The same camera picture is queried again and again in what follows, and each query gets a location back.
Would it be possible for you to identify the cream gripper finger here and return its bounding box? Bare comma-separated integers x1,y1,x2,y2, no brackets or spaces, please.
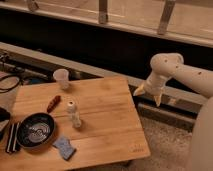
133,84,145,96
154,94,162,107

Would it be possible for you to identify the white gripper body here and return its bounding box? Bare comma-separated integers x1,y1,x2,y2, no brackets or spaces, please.
144,72,169,96

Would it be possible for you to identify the small clear plastic bottle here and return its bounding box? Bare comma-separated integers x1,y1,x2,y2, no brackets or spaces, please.
67,101,82,128

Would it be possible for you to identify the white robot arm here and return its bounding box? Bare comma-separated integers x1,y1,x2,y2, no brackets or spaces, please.
133,53,213,171

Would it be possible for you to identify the translucent plastic cup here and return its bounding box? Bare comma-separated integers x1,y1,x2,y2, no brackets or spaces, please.
53,69,69,90

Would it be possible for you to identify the dark red sausage toy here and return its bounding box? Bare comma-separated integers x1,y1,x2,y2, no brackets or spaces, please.
47,95,61,113

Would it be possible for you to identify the blue sponge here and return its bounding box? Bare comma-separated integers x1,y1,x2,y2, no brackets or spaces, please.
53,136,76,161

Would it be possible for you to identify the dark patterned bowl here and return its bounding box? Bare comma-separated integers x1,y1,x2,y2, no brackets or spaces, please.
16,113,55,148

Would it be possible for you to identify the black object at left edge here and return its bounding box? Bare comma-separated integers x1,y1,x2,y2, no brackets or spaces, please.
0,107,11,141

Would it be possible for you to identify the black striped block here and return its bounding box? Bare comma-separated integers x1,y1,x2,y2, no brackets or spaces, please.
5,122,20,154

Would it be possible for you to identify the right metal bracket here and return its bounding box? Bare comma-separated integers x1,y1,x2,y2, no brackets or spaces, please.
157,0,176,35

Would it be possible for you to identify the metal bracket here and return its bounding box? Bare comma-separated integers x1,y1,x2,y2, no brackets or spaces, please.
98,0,108,24
157,0,176,35

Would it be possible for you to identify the middle metal bracket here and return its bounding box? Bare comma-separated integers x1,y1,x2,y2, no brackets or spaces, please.
98,0,108,24

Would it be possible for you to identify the black cable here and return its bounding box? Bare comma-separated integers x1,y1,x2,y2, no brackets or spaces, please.
0,73,22,94

